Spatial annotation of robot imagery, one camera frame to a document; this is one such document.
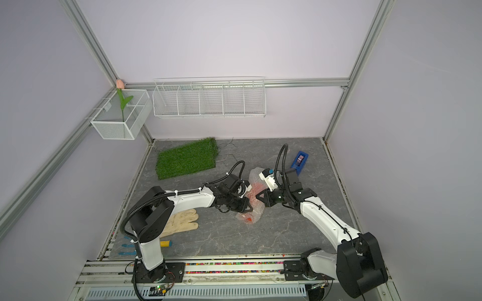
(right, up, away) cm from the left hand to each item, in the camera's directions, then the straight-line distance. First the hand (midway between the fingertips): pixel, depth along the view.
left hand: (251, 211), depth 86 cm
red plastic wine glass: (+2, +10, +1) cm, 10 cm away
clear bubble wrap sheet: (+1, +15, +5) cm, 16 cm away
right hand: (+3, +8, -4) cm, 10 cm away
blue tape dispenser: (+27, +22, +17) cm, 39 cm away
